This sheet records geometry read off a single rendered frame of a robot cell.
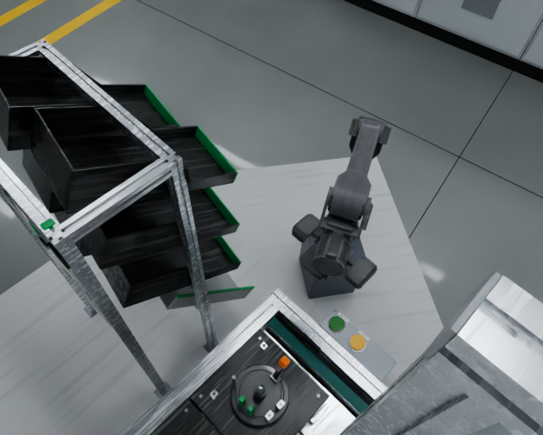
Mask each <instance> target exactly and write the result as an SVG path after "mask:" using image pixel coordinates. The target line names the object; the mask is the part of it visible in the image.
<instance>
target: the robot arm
mask: <svg viewBox="0 0 543 435"><path fill-rule="evenodd" d="M390 132H391V128H389V127H388V125H387V123H386V122H383V121H379V120H375V119H373V118H369V117H363V116H360V117H359V118H358V119H356V118H353V119H352V121H351V125H350V130H349V134H348V135H350V136H351V138H350V144H349V147H350V151H351V157H350V161H349V164H348V167H347V169H346V171H344V172H343V173H341V174H340V175H338V177H337V179H336V182H335V185H334V187H333V186H330V188H329V191H328V193H327V197H326V200H325V205H324V208H323V211H322V214H321V218H320V220H319V219H318V218H317V217H315V216H314V215H313V214H306V215H305V216H304V217H303V218H302V219H301V220H300V221H299V222H298V223H297V224H295V225H294V227H293V229H292V236H294V237H295V238H296V239H297V240H299V241H300V242H301V243H304V242H305V241H306V239H307V238H308V237H309V236H310V235H311V236H312V237H314V238H315V239H316V240H315V241H314V244H313V245H312V246H311V247H310V248H309V249H308V250H307V251H306V252H305V253H304V254H303V255H302V256H301V258H300V263H301V265H302V267H303V268H304V269H305V270H307V271H308V272H309V273H310V274H311V275H312V276H313V277H315V278H318V279H319V280H320V281H321V280H322V279H325V280H326V281H328V280H329V279H330V278H331V277H332V276H340V275H341V274H343V272H344V269H346V270H348V271H347V272H346V273H345V275H344V278H345V279H346V280H347V281H348V282H349V283H350V284H351V285H352V286H353V287H354V288H355V289H361V288H362V287H363V285H364V284H365V283H366V282H367V281H368V280H369V279H370V278H371V277H372V276H373V275H374V274H375V273H376V270H377V265H375V264H374V263H373V262H372V261H371V260H370V259H369V258H367V257H366V256H365V255H362V256H361V257H360V258H359V259H358V260H357V261H356V262H355V261H354V260H353V259H352V258H353V254H354V251H353V250H351V249H350V247H351V246H352V244H353V241H355V239H359V238H360V236H361V233H362V230H366V228H367V225H368V222H369V217H370V214H371V212H372V209H373V204H372V202H371V200H372V198H369V192H370V188H371V184H370V182H369V179H368V177H367V176H368V172H369V167H370V164H371V161H372V160H373V159H374V158H375V157H376V156H378V155H379V154H380V152H381V149H382V145H383V144H384V145H387V143H388V138H389V135H390ZM327 206H328V211H329V213H328V214H327V216H326V217H325V212H326V209H327ZM362 216H363V218H362ZM361 218H362V221H361V224H360V227H358V224H359V223H358V220H361ZM319 227H320V228H323V229H322V230H321V229H320V228H319ZM318 228H319V229H318Z"/></svg>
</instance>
